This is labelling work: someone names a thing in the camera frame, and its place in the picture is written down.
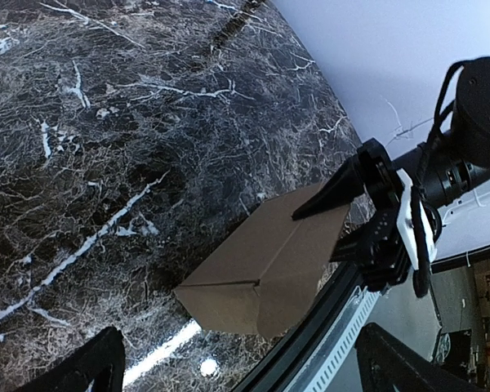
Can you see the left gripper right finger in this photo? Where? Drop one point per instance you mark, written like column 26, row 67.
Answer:
column 387, row 364

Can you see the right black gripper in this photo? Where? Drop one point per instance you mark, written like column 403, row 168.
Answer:
column 375, row 247

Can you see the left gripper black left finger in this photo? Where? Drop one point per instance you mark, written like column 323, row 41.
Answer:
column 98, row 365

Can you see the brown cardboard box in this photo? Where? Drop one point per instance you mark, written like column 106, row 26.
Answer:
column 264, row 277

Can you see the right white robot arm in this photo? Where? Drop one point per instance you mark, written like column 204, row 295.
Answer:
column 455, row 157

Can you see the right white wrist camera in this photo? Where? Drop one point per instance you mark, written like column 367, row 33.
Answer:
column 417, row 233

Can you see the white slotted cable duct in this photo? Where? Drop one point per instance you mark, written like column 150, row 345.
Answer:
column 320, row 369

